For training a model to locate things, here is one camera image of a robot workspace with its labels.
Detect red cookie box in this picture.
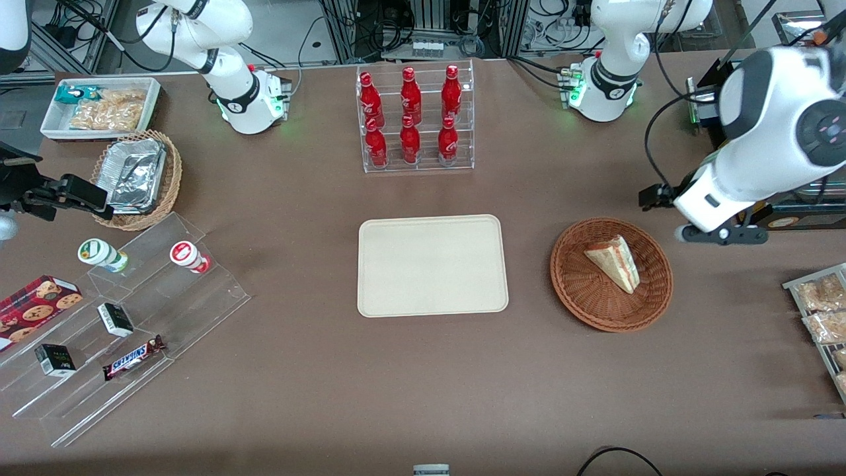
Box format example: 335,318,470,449
0,275,84,352

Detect black cable connector bracket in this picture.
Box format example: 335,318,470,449
638,183,676,212

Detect black food warmer appliance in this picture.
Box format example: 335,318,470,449
685,10,846,232

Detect light wicker basket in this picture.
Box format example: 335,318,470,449
91,129,183,231

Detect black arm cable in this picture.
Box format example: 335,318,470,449
643,89,724,192

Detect clear bag of crackers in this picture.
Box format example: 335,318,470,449
69,89,147,132

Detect aluminium foil trays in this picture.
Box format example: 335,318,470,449
104,138,167,214

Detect red label yogurt cup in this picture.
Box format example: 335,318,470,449
169,241,212,274

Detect red cola bottle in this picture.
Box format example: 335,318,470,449
399,114,422,165
400,67,422,125
364,118,389,169
441,64,463,124
358,71,385,128
438,116,460,168

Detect clear acrylic bottle rack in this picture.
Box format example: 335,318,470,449
356,59,475,175

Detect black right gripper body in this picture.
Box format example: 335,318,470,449
9,173,115,222

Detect white plastic bin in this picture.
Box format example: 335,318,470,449
40,77,162,141

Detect teal snack packet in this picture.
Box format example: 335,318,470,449
54,85,104,105

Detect beige plastic tray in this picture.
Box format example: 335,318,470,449
357,214,510,319

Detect grey snack tray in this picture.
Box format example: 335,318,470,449
783,262,846,405

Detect small black box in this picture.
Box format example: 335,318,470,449
97,302,135,338
34,343,77,378

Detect snickers chocolate bar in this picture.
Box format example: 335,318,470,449
102,335,167,381

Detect triangular sandwich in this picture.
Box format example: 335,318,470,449
584,235,641,295

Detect brown wicker basket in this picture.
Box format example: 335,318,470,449
550,218,674,333

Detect aluminium frame rack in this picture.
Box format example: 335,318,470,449
317,0,531,61

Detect clear acrylic stepped shelf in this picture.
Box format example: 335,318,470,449
0,212,252,449

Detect black floor cable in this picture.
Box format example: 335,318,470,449
576,447,664,476

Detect green label yogurt cup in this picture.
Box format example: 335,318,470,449
77,238,129,274

